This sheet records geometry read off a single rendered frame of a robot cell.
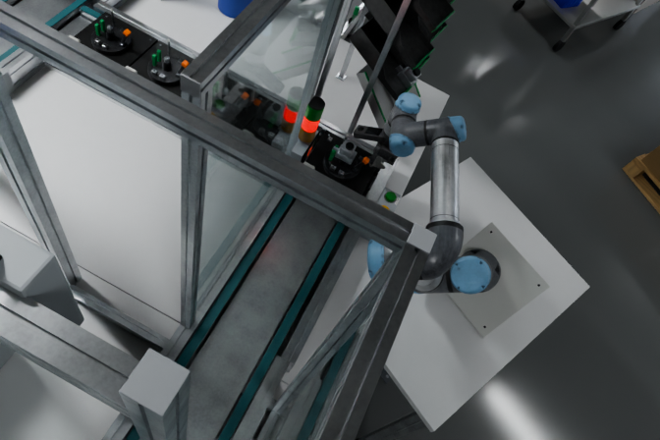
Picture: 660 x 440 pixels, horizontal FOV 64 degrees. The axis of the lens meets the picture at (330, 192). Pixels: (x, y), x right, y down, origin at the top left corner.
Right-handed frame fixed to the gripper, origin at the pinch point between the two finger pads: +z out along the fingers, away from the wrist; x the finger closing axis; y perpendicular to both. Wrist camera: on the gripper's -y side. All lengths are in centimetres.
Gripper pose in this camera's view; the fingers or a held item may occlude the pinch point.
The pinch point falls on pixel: (369, 163)
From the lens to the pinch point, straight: 187.5
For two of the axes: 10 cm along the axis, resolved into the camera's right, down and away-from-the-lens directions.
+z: -2.3, 5.2, 8.2
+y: 8.8, 4.7, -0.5
